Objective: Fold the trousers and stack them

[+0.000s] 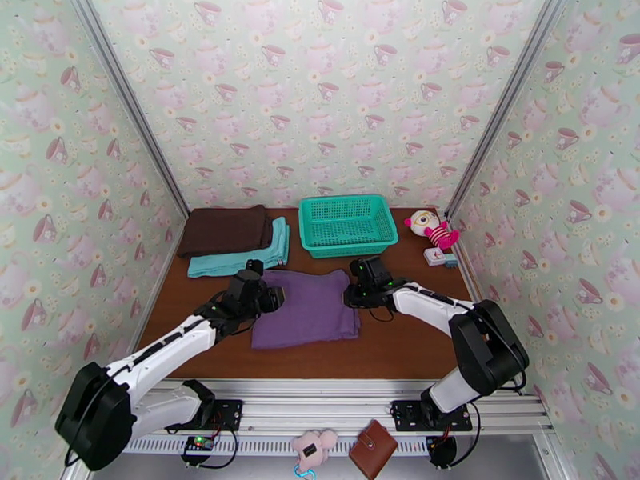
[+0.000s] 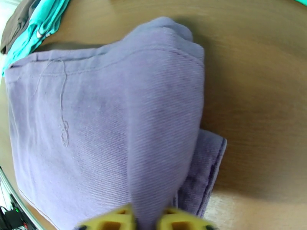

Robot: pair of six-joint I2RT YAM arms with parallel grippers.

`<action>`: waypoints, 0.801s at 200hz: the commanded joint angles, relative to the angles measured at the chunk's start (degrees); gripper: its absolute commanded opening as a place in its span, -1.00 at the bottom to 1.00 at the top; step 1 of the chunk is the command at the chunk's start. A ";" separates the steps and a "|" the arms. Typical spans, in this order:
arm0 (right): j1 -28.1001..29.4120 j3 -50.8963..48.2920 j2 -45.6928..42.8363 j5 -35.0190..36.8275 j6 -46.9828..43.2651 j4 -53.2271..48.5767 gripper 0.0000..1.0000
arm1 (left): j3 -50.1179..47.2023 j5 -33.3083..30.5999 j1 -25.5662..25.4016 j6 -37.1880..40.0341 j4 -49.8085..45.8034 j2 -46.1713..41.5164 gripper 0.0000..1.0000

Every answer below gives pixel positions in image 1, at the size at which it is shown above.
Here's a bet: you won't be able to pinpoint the purple towel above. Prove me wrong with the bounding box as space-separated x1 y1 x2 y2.
250 269 361 350

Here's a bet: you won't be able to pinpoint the teal folded trousers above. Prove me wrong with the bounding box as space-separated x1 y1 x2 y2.
187 217 291 278

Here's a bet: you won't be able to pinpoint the brown folded trousers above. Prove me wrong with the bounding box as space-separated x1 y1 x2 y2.
177 204 274 260

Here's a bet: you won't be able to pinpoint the teal plastic basket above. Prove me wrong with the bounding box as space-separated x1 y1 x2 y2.
298 194 400 260

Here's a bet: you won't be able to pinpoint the pink striped plush doll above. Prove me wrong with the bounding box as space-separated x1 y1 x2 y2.
403 209 460 251

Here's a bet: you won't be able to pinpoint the brown leather wallet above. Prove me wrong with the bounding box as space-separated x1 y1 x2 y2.
348 419 399 480

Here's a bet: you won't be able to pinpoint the aluminium frame rail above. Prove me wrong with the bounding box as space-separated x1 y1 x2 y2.
82 377 556 437

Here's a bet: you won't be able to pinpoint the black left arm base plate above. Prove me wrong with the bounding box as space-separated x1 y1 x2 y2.
199 398 245 434

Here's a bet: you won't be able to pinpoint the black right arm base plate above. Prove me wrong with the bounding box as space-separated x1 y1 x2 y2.
390 399 474 433

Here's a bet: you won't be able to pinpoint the white slotted cable duct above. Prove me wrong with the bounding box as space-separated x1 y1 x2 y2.
123 434 432 457

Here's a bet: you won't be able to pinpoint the black left base cable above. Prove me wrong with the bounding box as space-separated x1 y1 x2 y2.
197 427 245 470

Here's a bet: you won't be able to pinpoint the black base cable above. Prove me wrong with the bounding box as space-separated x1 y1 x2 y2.
446 402 487 468
197 427 245 470

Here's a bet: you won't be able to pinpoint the pink plush keychain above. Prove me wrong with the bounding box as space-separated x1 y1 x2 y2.
291 429 338 467

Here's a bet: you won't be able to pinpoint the black right base cable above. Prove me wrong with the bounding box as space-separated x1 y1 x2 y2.
446 402 487 468

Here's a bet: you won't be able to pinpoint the aluminium corner post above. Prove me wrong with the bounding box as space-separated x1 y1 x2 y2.
67 0 191 220
445 0 574 220

